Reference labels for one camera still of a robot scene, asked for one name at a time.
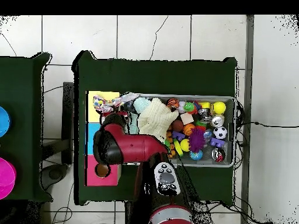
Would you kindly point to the orange tiger striped toy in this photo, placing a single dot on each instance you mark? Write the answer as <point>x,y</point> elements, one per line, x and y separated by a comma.
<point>172,103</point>

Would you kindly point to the smooth yellow ball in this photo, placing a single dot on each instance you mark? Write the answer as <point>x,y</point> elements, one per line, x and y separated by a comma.
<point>184,145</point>

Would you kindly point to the wooden box with three holes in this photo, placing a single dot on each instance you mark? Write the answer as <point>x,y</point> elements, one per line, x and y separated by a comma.
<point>109,177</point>

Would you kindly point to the green spiky monster toy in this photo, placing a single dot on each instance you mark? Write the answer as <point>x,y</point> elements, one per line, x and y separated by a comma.
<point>188,106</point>

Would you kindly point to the purple spiky ball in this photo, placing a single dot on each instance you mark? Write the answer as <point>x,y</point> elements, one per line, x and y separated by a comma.
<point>196,140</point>

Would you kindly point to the magenta round disc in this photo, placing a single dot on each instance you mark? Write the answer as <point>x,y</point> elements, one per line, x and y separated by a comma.
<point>7,177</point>

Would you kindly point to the confetti print cloth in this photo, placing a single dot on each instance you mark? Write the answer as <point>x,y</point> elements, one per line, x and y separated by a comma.
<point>102,103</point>

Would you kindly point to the yellow tennis ball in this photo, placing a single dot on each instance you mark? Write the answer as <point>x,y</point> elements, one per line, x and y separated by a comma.
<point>219,107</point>

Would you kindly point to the blue round disc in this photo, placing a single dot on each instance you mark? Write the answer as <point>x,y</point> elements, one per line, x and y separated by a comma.
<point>4,121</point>

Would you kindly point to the brown ball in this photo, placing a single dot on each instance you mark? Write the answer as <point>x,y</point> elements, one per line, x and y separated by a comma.
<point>178,125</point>

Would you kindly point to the orange toy basketball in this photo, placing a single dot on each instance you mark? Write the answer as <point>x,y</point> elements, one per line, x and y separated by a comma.
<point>188,128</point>

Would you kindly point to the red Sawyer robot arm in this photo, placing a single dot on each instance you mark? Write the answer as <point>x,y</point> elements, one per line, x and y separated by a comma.
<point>135,147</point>

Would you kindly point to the black and white soccer ball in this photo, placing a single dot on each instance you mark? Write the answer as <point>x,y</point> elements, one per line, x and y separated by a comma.
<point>220,132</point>

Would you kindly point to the cream muslin cloth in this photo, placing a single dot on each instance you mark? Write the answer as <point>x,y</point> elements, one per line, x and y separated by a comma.
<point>155,116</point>

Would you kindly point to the dark green table cloth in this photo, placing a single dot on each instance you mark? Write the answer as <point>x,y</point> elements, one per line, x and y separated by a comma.
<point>21,81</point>
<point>151,77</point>

